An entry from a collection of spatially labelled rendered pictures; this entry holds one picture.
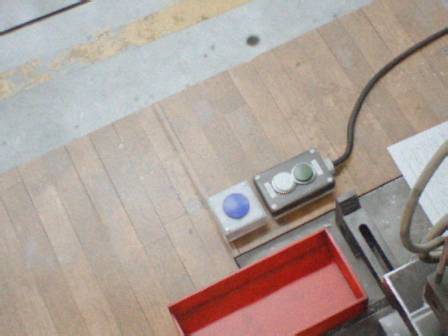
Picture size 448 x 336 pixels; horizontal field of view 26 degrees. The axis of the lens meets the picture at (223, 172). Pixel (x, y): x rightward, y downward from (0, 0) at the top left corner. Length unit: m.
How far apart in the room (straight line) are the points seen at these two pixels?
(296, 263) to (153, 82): 1.32
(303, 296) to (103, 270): 0.30
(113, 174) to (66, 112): 1.16
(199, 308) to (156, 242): 0.13
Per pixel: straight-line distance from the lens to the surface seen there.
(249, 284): 1.41
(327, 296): 1.40
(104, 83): 2.69
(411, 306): 1.15
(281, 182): 1.44
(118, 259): 1.46
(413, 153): 1.50
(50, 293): 1.46
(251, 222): 1.42
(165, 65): 2.68
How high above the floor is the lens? 2.23
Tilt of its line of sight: 63 degrees down
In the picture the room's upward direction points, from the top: 12 degrees counter-clockwise
